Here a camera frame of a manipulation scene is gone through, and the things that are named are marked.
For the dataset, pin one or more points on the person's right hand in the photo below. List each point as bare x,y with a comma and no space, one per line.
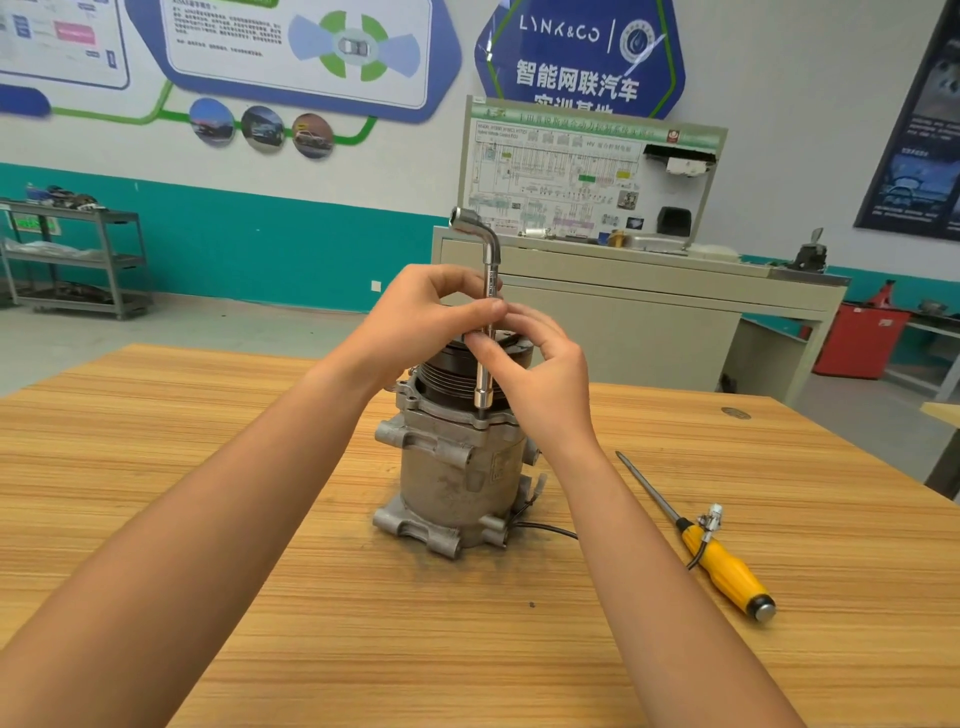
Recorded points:
548,387

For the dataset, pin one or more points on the person's left hand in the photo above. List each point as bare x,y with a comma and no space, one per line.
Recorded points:
420,318

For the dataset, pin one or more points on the silver L-shaped socket wrench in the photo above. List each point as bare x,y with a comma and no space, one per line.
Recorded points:
483,248

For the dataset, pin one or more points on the grey metal compressor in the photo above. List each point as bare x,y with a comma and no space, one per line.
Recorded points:
450,465

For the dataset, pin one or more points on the person's left forearm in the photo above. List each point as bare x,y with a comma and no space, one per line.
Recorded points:
150,570

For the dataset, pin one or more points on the person's right forearm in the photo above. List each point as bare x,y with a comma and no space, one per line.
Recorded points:
675,600

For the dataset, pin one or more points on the beige workbench cabinet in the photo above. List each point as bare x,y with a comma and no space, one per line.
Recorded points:
690,300

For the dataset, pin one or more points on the dark round table grommet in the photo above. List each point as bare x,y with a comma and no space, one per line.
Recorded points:
735,413

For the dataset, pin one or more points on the white wiring display board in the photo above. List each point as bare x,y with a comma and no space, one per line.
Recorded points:
548,173

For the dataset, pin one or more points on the small black device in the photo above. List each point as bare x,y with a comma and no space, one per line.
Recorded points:
810,252

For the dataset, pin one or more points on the blue rounded infographic panel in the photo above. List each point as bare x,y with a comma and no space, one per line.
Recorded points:
248,53

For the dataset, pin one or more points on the red cabinet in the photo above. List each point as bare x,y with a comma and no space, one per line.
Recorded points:
861,341

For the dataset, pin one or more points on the grey metal shelf cart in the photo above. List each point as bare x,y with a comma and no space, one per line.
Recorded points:
75,263

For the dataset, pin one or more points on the wooden side table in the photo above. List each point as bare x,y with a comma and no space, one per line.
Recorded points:
945,443

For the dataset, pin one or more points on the round photo wall decal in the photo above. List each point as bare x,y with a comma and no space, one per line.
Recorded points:
312,135
263,128
212,122

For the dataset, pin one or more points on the blue hexagon wall sign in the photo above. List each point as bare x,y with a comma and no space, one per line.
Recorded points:
578,53

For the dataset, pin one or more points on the dark wall poster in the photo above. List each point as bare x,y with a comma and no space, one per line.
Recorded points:
915,135

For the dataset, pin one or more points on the white infographic wall panel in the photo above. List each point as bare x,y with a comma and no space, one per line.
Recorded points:
57,38

